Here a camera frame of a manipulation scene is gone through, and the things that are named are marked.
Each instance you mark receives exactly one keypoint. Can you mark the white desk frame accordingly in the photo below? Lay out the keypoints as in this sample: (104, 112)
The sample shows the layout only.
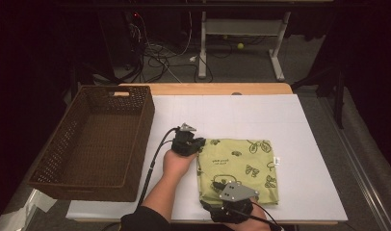
(241, 27)

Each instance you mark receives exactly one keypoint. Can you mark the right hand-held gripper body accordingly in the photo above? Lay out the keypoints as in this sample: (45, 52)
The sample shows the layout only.
(235, 205)

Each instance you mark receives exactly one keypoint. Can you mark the black metal stand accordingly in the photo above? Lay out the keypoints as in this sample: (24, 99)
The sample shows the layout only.
(339, 89)

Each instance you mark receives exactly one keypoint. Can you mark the person's right hand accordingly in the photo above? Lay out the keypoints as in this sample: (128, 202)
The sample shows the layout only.
(257, 221)

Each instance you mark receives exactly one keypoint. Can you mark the dark device with red light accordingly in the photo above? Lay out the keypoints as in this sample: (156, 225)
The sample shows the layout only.
(134, 38)

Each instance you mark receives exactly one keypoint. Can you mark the brown wicker basket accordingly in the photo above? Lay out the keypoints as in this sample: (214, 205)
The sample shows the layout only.
(97, 150)

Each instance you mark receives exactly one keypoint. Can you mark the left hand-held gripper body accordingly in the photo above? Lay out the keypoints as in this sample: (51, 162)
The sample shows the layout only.
(184, 144)

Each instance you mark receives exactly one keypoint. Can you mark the yellow tennis ball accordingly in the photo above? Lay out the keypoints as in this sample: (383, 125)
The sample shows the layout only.
(240, 46)

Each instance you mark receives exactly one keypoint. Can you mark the green printed baby romper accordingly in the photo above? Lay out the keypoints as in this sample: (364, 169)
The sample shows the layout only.
(241, 160)

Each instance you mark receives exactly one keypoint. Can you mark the metal floor rail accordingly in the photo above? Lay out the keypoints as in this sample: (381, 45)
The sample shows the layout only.
(365, 183)

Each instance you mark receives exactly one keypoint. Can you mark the person's left hand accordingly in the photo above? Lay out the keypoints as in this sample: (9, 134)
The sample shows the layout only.
(177, 166)

